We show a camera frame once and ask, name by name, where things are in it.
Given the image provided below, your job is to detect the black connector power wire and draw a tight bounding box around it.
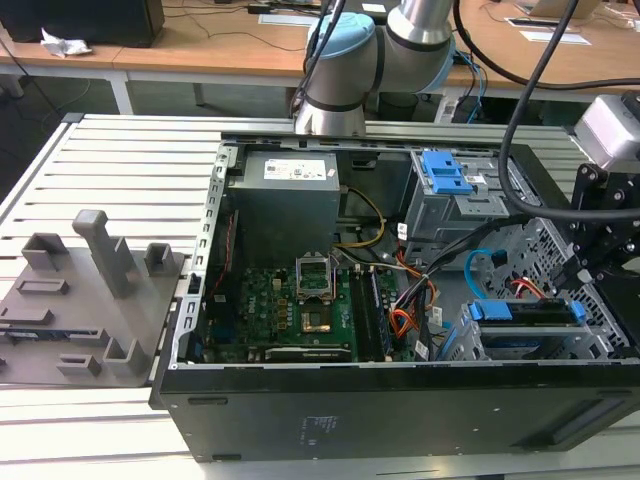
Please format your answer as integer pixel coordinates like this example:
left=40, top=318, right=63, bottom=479
left=512, top=244, right=594, bottom=300

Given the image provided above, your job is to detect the hard disk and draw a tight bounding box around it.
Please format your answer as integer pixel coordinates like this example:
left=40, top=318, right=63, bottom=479
left=467, top=298, right=587, bottom=329

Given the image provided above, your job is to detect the black RAM slot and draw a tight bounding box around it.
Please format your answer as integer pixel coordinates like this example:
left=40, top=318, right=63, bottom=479
left=348, top=267, right=372, bottom=362

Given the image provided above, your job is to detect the perforated metal panel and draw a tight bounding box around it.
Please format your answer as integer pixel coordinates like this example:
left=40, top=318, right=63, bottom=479
left=482, top=215, right=632, bottom=361

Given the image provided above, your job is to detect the silver metal drive cage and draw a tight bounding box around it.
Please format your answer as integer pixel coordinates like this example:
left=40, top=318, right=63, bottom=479
left=403, top=148, right=514, bottom=269

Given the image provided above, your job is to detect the wooden desk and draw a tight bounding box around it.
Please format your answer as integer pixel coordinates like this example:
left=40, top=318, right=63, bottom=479
left=439, top=0, right=640, bottom=104
left=0, top=0, right=381, bottom=116

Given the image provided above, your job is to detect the blue plastic drive latch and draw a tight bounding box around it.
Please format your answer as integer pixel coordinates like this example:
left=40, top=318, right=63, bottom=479
left=421, top=149, right=474, bottom=196

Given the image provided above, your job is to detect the green RAM stick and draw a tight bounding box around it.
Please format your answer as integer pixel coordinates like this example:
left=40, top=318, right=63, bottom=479
left=369, top=267, right=394, bottom=359

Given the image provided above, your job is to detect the black waste bin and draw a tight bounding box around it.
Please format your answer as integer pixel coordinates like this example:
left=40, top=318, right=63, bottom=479
left=377, top=90, right=420, bottom=123

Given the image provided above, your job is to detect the silver socket cover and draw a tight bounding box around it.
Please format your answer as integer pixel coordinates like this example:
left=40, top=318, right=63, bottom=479
left=295, top=253, right=334, bottom=296

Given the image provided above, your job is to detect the CPU socket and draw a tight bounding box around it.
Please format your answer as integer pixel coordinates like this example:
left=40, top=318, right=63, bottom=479
left=294, top=253, right=335, bottom=304

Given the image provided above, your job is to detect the square brown chipset chip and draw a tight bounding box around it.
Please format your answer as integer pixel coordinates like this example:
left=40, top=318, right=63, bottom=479
left=301, top=308, right=332, bottom=334

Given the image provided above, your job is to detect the black PC case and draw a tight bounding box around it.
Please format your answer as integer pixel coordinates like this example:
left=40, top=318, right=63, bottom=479
left=148, top=130, right=640, bottom=464

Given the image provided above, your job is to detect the black graphics card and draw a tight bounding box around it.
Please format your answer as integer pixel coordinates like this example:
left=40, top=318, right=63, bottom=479
left=263, top=346, right=355, bottom=363

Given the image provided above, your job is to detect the grey power supply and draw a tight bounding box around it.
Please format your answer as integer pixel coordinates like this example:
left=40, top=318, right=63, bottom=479
left=225, top=149, right=344, bottom=249

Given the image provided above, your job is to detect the green motherboard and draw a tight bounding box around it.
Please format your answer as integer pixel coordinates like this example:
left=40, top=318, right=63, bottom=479
left=197, top=264, right=416, bottom=364

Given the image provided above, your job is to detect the grey parts rack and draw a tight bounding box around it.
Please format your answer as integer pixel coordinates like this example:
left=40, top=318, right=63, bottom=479
left=0, top=208, right=187, bottom=389

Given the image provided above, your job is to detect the black computer tower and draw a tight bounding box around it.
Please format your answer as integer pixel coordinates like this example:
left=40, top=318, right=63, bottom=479
left=0, top=0, right=166, bottom=50

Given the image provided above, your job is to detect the crumpled white paper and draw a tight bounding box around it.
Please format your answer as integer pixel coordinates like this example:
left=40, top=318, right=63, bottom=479
left=39, top=27, right=94, bottom=60

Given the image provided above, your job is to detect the silver camera box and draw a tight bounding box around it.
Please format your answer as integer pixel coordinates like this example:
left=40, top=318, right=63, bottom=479
left=572, top=93, right=640, bottom=172

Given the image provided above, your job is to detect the thick black cable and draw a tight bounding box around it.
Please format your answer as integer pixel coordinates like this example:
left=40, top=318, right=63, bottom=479
left=452, top=0, right=640, bottom=91
left=498, top=0, right=640, bottom=224

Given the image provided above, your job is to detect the blue flat data wire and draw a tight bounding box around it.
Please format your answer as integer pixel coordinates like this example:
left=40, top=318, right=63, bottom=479
left=463, top=248, right=509, bottom=304

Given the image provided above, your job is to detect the black cable bundle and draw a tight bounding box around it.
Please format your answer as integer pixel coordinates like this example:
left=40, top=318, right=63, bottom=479
left=389, top=217, right=526, bottom=361

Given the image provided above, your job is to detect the blue network cable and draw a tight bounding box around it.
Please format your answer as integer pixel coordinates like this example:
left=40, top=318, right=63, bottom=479
left=452, top=49, right=489, bottom=126

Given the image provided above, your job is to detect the red orange wire bundle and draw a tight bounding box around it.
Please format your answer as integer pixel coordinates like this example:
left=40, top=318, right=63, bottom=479
left=388, top=307, right=424, bottom=347

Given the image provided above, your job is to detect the yellow black power cable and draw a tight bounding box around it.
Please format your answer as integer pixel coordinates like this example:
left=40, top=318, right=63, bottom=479
left=335, top=185, right=387, bottom=250

